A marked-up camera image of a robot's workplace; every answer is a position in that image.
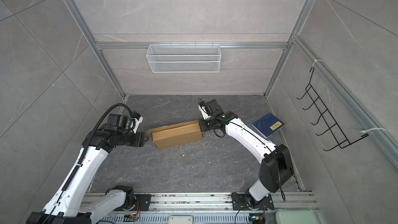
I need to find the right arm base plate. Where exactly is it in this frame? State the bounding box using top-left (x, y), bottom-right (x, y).
top-left (231, 192), bottom-right (275, 211)

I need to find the white device bottom edge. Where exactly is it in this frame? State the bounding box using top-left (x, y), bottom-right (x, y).
top-left (168, 215), bottom-right (193, 224)

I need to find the green box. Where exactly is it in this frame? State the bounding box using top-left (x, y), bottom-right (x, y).
top-left (275, 210), bottom-right (319, 224)

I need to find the brown cardboard box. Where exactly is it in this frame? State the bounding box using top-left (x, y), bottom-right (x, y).
top-left (146, 120), bottom-right (203, 150)

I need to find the white wire mesh basket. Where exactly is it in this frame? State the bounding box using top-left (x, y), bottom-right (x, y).
top-left (146, 44), bottom-right (222, 73)

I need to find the black wire hook rack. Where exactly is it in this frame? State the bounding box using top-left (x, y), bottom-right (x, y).
top-left (296, 67), bottom-right (369, 152)

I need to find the blue book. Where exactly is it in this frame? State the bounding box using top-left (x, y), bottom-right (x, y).
top-left (252, 113), bottom-right (285, 138)

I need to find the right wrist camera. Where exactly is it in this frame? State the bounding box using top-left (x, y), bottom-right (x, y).
top-left (199, 105), bottom-right (210, 120)

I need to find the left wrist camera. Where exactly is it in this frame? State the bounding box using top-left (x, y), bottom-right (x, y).
top-left (130, 111), bottom-right (143, 133)

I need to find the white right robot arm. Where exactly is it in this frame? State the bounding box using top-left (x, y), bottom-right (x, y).
top-left (198, 99), bottom-right (295, 207)

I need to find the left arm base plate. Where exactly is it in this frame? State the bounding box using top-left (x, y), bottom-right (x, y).
top-left (121, 194), bottom-right (152, 211)

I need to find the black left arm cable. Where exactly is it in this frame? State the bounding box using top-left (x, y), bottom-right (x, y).
top-left (60, 103), bottom-right (134, 194)

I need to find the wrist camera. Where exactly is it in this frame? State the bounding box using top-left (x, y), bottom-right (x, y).
top-left (199, 105), bottom-right (210, 120)
top-left (130, 111), bottom-right (143, 133)

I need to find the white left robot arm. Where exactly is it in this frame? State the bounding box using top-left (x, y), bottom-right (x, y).
top-left (26, 113), bottom-right (147, 224)

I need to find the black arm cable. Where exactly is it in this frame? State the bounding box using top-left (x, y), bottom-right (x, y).
top-left (60, 103), bottom-right (134, 194)
top-left (198, 97), bottom-right (249, 139)

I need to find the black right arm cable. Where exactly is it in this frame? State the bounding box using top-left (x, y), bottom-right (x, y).
top-left (198, 97), bottom-right (249, 139)

